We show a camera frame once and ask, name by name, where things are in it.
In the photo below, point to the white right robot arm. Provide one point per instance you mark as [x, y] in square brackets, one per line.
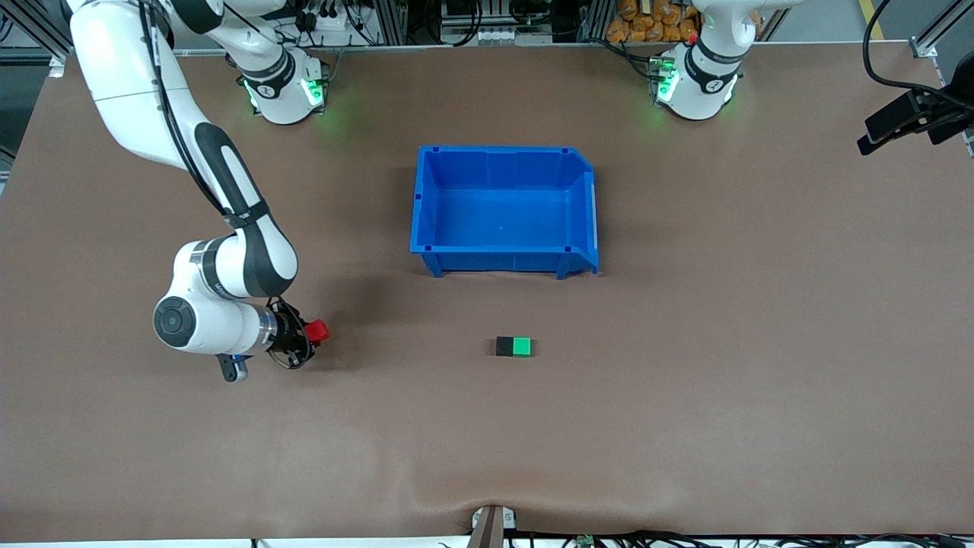
[228, 266]

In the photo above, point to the green cube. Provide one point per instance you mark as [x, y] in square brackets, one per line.
[522, 347]

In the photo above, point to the orange bag pile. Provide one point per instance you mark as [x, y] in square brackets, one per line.
[639, 19]

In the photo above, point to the aluminium frame profile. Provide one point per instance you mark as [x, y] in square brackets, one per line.
[38, 29]
[942, 23]

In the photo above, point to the black cube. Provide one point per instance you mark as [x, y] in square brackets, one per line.
[504, 347]

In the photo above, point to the white power strip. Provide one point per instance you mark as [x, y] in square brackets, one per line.
[338, 23]

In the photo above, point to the blue plastic storage bin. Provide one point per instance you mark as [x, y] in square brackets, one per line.
[502, 213]

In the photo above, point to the red cube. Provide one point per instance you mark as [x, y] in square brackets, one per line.
[317, 332]

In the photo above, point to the metal table clamp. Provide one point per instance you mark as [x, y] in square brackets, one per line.
[491, 529]

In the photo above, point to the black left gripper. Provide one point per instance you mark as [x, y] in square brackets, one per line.
[933, 107]

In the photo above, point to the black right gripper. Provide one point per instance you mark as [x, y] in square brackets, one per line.
[288, 334]

